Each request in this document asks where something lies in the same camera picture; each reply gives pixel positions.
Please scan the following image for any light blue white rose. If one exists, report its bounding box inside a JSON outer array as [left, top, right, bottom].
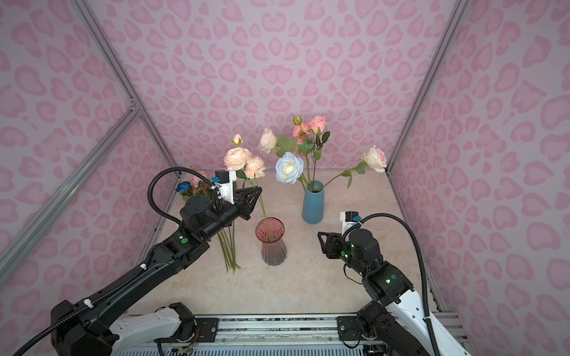
[[275, 152, 307, 190]]

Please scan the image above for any aluminium rail base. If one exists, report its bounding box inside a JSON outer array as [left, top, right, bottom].
[[110, 312, 468, 356]]

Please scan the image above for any pink spray rose branch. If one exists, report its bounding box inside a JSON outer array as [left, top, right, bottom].
[[292, 116, 330, 193]]

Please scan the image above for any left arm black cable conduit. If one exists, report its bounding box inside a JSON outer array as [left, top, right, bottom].
[[146, 166, 215, 225]]

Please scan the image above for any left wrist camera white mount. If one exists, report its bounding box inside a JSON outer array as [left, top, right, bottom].
[[211, 170, 237, 205]]

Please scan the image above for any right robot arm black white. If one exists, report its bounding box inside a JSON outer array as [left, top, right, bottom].
[[318, 229, 470, 355]]

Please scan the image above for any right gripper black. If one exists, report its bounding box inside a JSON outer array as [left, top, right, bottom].
[[315, 231, 368, 277]]

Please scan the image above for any pink peony flower stem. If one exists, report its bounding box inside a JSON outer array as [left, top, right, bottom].
[[191, 167, 208, 195]]

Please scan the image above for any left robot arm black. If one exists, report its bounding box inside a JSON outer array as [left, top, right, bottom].
[[50, 187, 262, 355]]

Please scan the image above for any peach spray rose branch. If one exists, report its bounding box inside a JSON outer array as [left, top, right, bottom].
[[223, 133, 273, 241]]

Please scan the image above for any teal ceramic vase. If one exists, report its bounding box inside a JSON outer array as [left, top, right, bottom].
[[301, 180, 324, 224]]

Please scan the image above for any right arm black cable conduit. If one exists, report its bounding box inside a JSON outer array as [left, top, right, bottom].
[[351, 213, 442, 356]]

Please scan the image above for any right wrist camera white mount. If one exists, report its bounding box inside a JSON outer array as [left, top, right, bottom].
[[340, 211, 361, 234]]

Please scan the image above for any large peach pink rose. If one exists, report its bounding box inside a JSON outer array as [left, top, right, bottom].
[[324, 145, 387, 189]]

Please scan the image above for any aluminium corner frame post right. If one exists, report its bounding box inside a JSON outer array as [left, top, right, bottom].
[[386, 0, 472, 177]]

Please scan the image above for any aluminium diagonal frame bar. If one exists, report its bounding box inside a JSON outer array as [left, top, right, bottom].
[[1, 104, 140, 286]]

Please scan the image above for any dark red glass vase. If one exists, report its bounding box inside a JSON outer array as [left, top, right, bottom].
[[255, 217, 287, 266]]

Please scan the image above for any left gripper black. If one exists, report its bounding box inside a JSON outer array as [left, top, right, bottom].
[[203, 185, 262, 243]]

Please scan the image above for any aluminium corner frame post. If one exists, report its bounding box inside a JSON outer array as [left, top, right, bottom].
[[386, 0, 472, 177], [70, 0, 178, 166]]

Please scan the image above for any dark blue small flower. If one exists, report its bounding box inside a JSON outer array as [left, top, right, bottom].
[[175, 181, 192, 195]]

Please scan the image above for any aluminium corner frame post left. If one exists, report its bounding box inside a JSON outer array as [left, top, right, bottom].
[[70, 0, 178, 166]]

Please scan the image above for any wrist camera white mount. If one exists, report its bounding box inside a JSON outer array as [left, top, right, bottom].
[[340, 211, 361, 234], [211, 170, 237, 205]]

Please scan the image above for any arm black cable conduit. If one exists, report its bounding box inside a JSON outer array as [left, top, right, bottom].
[[351, 213, 442, 356], [146, 166, 215, 225]]

